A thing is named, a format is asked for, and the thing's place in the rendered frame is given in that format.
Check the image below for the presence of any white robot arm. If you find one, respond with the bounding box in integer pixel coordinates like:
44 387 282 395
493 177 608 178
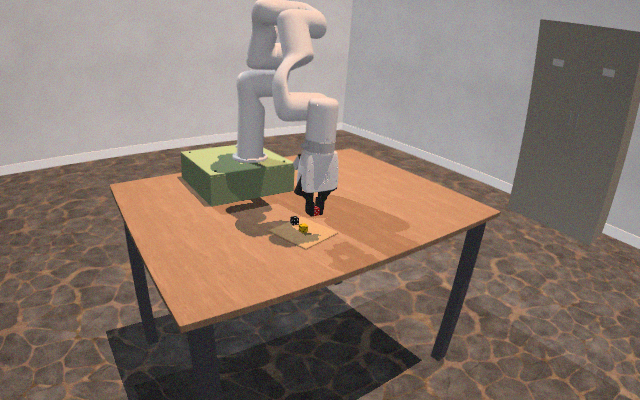
233 0 339 163

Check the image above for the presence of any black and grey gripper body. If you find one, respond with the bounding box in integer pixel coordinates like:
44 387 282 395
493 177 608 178
297 149 339 193

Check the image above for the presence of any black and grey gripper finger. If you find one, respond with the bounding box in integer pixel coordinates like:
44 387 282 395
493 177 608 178
315 188 337 215
294 177 315 217

